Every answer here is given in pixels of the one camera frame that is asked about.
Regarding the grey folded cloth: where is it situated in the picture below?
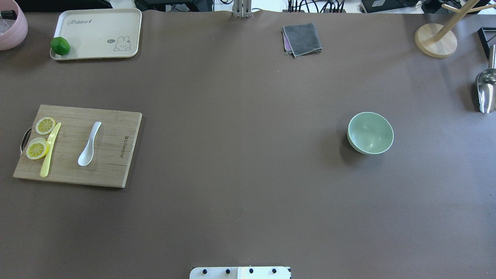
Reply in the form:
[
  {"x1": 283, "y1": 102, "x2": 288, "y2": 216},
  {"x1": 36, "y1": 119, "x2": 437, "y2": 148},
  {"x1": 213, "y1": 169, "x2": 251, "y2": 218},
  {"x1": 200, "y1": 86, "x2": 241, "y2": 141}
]
[{"x1": 282, "y1": 23, "x2": 322, "y2": 58}]

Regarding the white ceramic spoon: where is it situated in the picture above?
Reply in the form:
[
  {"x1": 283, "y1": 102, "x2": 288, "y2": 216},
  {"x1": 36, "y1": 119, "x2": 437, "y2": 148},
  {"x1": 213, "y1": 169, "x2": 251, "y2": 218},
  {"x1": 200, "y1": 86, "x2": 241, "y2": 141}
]
[{"x1": 78, "y1": 121, "x2": 102, "y2": 166}]

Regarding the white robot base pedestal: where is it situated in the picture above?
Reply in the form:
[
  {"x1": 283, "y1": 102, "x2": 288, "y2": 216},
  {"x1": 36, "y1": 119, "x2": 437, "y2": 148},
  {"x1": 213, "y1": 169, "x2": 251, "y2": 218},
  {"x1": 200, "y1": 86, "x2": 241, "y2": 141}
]
[{"x1": 189, "y1": 265, "x2": 292, "y2": 279}]

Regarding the green lime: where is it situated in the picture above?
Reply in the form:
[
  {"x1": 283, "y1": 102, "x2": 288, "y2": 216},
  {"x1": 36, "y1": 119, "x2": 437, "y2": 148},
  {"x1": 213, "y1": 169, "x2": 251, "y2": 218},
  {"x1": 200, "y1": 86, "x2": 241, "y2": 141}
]
[{"x1": 51, "y1": 36, "x2": 71, "y2": 55}]

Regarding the wooden mug tree stand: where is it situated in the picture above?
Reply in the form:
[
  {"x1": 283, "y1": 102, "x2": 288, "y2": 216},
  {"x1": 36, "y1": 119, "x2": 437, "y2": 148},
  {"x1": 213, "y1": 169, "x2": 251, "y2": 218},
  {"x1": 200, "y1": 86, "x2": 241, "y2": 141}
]
[{"x1": 414, "y1": 0, "x2": 496, "y2": 59}]

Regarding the single lemon slice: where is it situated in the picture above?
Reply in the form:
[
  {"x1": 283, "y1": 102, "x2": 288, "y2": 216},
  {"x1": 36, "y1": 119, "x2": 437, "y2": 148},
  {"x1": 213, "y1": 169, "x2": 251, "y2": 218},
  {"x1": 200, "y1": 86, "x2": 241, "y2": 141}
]
[{"x1": 35, "y1": 117, "x2": 56, "y2": 135}]

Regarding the metal scoop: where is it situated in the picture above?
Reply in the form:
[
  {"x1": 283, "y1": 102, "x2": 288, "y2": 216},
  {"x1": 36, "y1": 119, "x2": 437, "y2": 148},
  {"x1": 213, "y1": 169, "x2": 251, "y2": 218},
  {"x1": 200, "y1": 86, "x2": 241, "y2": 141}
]
[{"x1": 476, "y1": 45, "x2": 496, "y2": 114}]

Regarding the aluminium frame post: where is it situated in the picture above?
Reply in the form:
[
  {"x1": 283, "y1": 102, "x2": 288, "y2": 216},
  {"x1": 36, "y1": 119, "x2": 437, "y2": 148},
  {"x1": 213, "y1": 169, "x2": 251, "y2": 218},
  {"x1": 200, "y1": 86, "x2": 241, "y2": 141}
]
[{"x1": 232, "y1": 0, "x2": 252, "y2": 18}]

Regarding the yellow plastic knife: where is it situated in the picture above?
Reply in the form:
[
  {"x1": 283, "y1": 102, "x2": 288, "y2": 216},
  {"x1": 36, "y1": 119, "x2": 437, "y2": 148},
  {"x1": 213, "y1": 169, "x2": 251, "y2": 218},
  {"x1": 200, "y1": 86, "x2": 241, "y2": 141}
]
[{"x1": 40, "y1": 122, "x2": 62, "y2": 177}]

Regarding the beige rabbit tray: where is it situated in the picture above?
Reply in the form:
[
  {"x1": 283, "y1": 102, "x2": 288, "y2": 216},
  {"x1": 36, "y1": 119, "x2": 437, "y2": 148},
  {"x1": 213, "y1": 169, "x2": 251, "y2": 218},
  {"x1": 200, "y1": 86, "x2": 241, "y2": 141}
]
[{"x1": 50, "y1": 8, "x2": 142, "y2": 60}]

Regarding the wooden cutting board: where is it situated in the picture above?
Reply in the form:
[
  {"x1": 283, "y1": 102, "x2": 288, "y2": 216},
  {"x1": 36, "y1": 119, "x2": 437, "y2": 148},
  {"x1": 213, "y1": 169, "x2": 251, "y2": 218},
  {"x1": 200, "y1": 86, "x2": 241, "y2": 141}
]
[{"x1": 14, "y1": 104, "x2": 142, "y2": 188}]

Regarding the mint green bowl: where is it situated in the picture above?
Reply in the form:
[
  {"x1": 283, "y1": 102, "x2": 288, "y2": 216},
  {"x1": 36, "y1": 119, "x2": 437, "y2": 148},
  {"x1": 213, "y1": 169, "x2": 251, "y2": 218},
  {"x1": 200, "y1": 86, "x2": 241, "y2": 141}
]
[{"x1": 346, "y1": 112, "x2": 394, "y2": 154}]

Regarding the pink ice bowl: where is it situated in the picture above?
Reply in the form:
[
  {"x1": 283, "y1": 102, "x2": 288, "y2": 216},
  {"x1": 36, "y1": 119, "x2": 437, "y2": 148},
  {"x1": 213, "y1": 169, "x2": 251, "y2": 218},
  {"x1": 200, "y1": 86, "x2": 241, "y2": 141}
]
[{"x1": 0, "y1": 0, "x2": 28, "y2": 51}]

